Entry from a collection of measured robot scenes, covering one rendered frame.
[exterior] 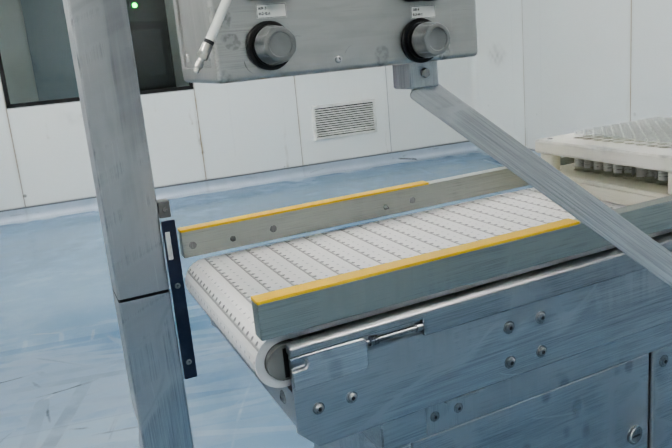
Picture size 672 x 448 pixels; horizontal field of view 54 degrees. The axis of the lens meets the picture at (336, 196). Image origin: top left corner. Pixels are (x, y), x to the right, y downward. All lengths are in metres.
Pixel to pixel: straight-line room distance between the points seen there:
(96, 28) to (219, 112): 4.84
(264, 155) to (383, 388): 5.14
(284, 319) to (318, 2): 0.25
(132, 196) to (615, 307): 0.54
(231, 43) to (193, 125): 5.10
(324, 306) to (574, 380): 0.37
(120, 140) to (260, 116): 4.91
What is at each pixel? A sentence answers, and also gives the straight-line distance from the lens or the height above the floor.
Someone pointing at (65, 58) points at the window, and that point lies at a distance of 5.50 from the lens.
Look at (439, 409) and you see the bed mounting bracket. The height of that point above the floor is 0.72.
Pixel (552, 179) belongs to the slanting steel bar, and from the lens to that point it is 0.60.
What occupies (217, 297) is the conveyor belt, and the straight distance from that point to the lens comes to 0.69.
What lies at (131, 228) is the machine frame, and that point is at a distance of 0.79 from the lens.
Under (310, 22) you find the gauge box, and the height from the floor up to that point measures 1.10.
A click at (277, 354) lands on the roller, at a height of 0.84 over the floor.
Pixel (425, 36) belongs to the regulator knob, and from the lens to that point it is 0.51.
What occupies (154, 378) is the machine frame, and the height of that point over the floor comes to 0.72.
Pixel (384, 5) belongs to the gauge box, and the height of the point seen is 1.11.
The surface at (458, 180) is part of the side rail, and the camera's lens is 0.94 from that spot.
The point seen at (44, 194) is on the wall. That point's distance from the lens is 5.59.
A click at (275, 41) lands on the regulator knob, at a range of 0.45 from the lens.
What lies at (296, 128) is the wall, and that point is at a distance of 5.76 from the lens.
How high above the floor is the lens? 1.09
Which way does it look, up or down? 13 degrees down
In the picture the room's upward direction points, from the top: 5 degrees counter-clockwise
